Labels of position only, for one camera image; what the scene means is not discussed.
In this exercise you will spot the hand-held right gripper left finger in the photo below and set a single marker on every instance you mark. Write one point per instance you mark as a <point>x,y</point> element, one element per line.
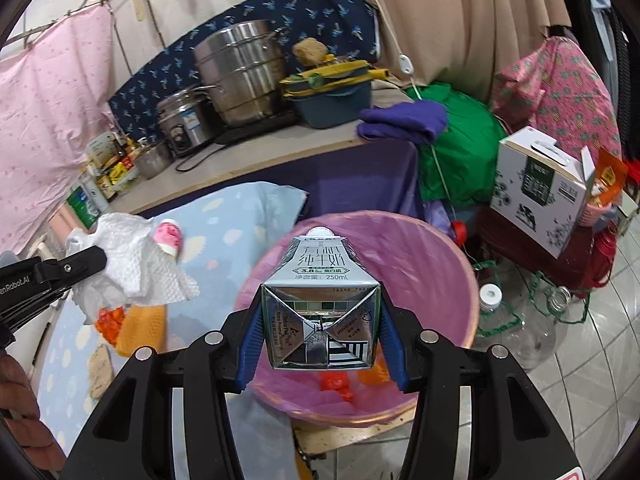
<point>250,340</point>

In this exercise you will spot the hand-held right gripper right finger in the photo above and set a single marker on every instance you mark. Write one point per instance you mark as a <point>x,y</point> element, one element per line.
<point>395,350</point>

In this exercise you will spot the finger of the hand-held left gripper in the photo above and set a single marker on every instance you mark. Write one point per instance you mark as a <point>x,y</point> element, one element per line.
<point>75,266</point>
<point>35,306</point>

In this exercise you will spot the white paper towel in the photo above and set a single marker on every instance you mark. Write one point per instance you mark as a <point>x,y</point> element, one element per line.
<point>135,260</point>

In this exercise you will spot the pink trash bin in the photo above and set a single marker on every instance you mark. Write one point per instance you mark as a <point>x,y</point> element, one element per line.
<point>430,280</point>

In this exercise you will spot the grey milk carton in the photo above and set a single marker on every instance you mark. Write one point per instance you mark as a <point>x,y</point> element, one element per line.
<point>320,270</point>

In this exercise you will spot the person's left hand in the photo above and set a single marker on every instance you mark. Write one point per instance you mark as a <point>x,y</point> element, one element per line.
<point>20,390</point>

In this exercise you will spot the green white packet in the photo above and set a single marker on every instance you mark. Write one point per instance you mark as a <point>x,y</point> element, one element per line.
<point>84,207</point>

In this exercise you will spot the red orange peel piece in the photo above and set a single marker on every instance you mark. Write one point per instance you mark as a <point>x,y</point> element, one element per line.
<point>110,325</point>
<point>336,385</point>

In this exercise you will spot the beige peel piece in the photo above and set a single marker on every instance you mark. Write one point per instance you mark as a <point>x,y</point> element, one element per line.
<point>101,370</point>

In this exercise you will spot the yellow packet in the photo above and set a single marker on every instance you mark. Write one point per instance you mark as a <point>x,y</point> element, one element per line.
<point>117,174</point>

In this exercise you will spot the clear bottle with white cap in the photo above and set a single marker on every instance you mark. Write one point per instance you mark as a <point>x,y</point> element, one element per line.
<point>500,320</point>

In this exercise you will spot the blue planet printed cloth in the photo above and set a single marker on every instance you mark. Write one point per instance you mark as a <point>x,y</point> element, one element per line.
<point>225,230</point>

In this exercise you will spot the white carton box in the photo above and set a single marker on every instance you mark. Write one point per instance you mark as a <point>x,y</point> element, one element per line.
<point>102,146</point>

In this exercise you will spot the small steel pot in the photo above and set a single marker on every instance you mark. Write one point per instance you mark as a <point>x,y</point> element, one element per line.
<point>152,160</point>

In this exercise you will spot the red bottle cap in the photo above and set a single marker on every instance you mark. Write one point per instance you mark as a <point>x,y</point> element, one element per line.
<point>460,234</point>

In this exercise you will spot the pink dotted curtain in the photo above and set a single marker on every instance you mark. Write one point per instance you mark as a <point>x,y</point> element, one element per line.
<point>50,110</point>

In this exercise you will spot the clear glass bottle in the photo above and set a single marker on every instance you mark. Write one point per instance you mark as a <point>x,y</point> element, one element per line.
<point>560,300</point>

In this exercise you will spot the dark purple table skirt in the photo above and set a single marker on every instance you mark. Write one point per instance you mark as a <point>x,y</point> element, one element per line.
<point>360,175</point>

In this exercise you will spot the steel rice cooker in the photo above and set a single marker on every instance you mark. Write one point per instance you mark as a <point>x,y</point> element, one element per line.
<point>187,120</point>

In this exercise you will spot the green plastic bag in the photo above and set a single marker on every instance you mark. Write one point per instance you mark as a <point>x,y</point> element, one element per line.
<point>470,155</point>

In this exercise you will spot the white milk case box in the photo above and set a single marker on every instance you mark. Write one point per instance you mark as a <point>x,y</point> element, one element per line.
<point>540,195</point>

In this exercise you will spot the black induction cooker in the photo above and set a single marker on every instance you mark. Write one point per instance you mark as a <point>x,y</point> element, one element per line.
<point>260,125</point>

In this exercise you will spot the navy leaf printed cloth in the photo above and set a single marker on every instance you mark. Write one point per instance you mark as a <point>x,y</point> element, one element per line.
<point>165,70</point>

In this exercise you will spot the purple cloth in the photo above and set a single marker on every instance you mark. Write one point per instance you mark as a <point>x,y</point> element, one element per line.
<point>405,120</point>

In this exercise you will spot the dark blue basin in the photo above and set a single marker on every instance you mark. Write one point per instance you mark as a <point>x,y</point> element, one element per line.
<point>330,107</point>

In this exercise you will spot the pink plastic basket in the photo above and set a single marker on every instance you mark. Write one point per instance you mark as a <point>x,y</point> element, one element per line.
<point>600,212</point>

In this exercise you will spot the steel steamer pot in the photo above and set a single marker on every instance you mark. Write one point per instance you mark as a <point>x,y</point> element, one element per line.
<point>240,75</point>

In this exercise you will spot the orange snack packet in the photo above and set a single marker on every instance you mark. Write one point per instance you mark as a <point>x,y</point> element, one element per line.
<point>612,170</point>

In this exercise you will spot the brown loofah sponge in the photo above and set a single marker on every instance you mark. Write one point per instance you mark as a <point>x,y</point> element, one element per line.
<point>310,52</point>

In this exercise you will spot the pink pineapple printed cloth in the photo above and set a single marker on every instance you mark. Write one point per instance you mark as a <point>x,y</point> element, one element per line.
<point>555,95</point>

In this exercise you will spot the beige curtain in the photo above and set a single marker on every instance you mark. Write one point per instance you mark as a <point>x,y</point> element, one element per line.
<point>460,15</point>

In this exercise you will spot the dark hanging clothes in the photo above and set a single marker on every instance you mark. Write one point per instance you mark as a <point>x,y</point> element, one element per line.
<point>607,20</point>

